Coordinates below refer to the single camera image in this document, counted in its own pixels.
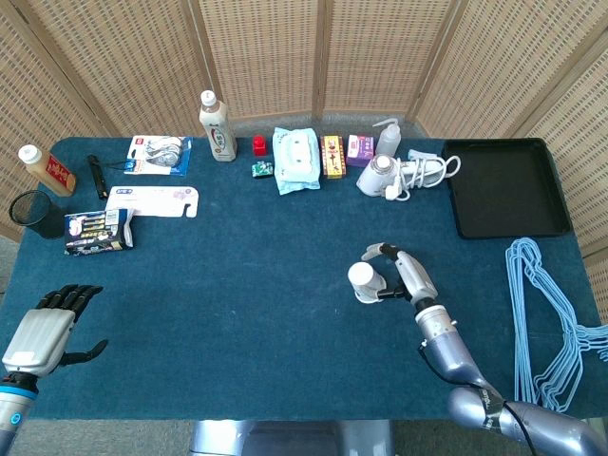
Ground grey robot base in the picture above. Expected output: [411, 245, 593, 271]
[189, 420, 395, 456]

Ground clear plastic wash bottle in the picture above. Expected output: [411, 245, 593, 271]
[371, 118, 404, 158]

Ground blue wire clothes hangers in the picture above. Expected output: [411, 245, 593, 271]
[504, 236, 608, 414]

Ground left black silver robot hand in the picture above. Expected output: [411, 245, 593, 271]
[0, 283, 109, 379]

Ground blue table cloth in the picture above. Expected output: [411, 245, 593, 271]
[0, 136, 608, 422]

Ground black stick with strap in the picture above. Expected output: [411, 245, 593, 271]
[86, 154, 132, 200]

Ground black mesh pen holder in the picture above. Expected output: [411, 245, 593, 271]
[9, 189, 67, 240]

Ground white hair dryer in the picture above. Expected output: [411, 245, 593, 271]
[355, 149, 447, 197]

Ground white paper cup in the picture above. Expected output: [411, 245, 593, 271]
[347, 261, 386, 304]

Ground blue white blister pack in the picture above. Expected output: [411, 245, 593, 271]
[123, 135, 195, 178]

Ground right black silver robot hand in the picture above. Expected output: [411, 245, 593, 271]
[360, 241, 438, 306]

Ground brown bottle with red label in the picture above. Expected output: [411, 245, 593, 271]
[17, 144, 77, 198]

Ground light blue wet wipes pack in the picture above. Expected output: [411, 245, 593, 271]
[272, 125, 322, 197]

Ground purple white box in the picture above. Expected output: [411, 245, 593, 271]
[346, 134, 375, 168]

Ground beige milk tea bottle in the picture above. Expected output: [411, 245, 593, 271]
[198, 89, 238, 163]

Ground yellow red box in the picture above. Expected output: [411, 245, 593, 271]
[320, 134, 348, 180]

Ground white power cable with plug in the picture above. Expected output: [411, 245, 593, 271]
[383, 154, 463, 202]

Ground wicker folding screen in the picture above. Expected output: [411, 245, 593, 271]
[0, 0, 608, 286]

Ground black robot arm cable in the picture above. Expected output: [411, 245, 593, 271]
[416, 335, 541, 452]

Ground black plastic tray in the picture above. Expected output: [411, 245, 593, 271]
[441, 137, 573, 240]

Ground white toothbrush package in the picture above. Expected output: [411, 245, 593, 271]
[104, 184, 200, 219]

